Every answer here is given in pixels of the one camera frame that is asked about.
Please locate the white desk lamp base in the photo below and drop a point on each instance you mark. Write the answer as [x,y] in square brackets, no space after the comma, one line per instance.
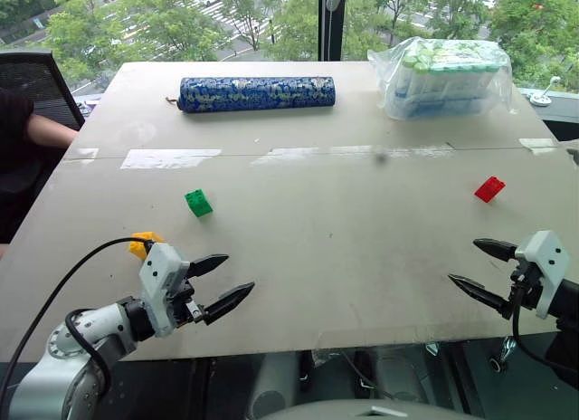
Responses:
[543,94]

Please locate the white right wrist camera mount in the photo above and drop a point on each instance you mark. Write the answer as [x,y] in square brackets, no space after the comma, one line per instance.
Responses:
[545,266]

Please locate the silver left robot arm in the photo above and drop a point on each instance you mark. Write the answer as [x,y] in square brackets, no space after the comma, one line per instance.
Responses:
[68,361]

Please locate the blue patterned foam roller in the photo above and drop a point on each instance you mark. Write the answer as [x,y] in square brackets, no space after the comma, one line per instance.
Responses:
[258,94]

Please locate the yellow toy brick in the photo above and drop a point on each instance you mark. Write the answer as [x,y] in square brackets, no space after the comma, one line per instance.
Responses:
[144,244]

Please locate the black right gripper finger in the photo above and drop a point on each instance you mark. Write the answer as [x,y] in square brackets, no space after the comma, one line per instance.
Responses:
[479,293]
[495,248]

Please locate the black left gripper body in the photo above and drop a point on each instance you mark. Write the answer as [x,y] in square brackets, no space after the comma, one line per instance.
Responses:
[186,302]

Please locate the green toy brick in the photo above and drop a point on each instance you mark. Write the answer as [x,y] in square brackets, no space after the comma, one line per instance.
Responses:
[199,203]

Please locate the black window frame post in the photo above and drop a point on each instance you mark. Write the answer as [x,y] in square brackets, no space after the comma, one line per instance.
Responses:
[330,21]

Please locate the red toy brick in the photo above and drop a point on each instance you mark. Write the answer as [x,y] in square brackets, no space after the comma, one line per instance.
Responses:
[490,190]

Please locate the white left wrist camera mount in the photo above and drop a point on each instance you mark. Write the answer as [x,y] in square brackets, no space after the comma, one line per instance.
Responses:
[159,284]

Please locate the person's forearm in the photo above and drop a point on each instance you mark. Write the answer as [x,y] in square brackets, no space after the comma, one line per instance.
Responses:
[47,130]

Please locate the clear bag of bottles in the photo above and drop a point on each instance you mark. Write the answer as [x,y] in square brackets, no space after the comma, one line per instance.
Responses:
[441,78]

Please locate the dark rounded robot body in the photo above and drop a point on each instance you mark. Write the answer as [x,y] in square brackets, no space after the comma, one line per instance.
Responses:
[362,408]

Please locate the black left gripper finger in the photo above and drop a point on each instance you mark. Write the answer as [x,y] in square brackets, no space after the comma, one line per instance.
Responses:
[228,298]
[208,264]

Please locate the black mesh office chair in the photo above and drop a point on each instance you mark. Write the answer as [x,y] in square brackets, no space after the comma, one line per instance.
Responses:
[38,89]

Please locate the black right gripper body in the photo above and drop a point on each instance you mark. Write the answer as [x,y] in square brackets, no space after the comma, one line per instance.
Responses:
[527,286]

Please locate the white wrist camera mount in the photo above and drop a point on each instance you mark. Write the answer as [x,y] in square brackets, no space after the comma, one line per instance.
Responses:
[159,284]
[545,266]

